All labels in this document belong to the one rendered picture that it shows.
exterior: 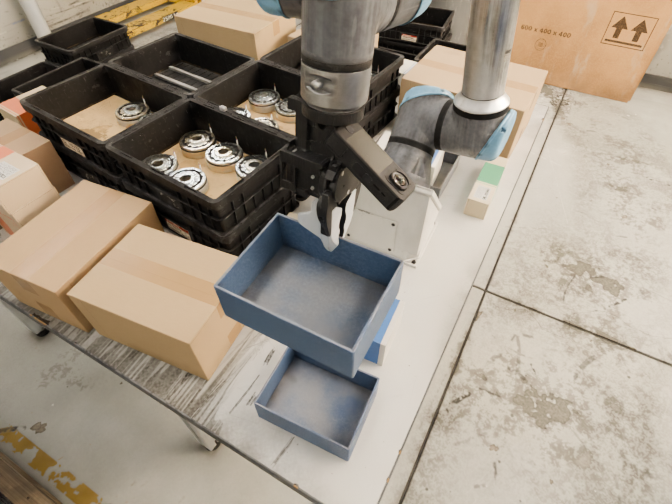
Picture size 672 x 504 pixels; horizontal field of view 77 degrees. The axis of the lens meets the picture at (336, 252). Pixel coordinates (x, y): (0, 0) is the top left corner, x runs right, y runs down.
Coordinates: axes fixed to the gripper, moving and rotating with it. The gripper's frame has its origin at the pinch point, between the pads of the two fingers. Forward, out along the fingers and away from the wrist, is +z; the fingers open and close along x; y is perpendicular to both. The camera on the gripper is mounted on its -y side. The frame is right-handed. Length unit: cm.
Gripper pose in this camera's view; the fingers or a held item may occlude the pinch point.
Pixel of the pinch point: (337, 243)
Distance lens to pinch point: 59.8
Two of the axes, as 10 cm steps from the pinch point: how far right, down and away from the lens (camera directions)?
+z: -0.7, 7.4, 6.6
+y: -8.6, -3.8, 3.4
